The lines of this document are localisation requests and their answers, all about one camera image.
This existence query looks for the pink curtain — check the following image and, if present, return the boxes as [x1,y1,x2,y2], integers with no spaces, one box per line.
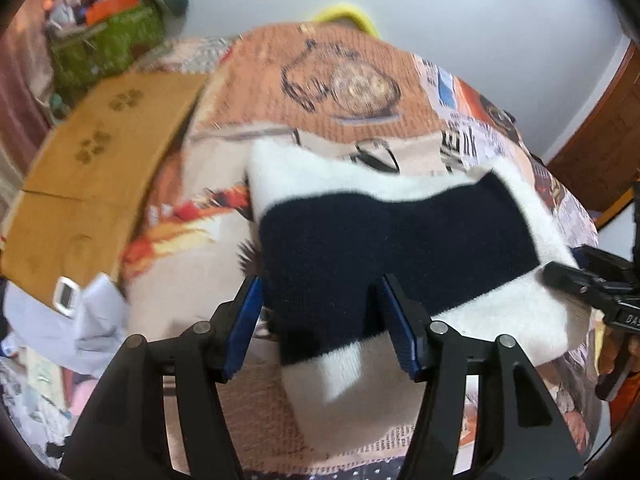
[0,0,56,196]

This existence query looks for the crumpled printed papers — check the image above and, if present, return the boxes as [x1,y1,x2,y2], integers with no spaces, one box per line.
[0,350,76,461]

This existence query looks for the wooden door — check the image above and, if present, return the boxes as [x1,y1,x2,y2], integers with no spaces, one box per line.
[547,42,640,213]

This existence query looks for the small white timer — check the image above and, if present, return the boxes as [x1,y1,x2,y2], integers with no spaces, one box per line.
[52,276,81,317]

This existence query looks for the orange box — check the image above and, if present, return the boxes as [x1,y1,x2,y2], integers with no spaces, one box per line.
[85,0,146,26]

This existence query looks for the wooden folding table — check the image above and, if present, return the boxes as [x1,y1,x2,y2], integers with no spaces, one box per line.
[0,71,208,311]

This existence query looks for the white and black striped sweater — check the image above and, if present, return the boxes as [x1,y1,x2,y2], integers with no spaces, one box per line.
[246,139,592,461]

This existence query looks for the green patterned bag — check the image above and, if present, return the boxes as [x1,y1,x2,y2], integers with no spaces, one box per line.
[50,5,166,106]

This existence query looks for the printed blanket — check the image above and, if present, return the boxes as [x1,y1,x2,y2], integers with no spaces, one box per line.
[120,22,601,480]

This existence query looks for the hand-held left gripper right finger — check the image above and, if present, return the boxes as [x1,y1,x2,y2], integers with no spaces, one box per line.
[366,273,584,480]

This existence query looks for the dark dotted cloth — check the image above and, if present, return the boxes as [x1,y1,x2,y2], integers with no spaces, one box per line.
[240,455,406,480]

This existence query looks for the yellow object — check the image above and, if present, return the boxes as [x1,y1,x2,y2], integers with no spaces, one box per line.
[312,2,381,36]

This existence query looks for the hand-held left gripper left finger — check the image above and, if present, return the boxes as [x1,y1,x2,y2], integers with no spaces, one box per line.
[60,275,264,480]

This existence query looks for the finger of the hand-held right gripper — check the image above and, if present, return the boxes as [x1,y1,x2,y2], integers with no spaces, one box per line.
[574,245,638,283]
[543,261,608,307]

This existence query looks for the white cloth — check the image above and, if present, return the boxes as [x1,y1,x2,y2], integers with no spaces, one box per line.
[5,272,131,376]

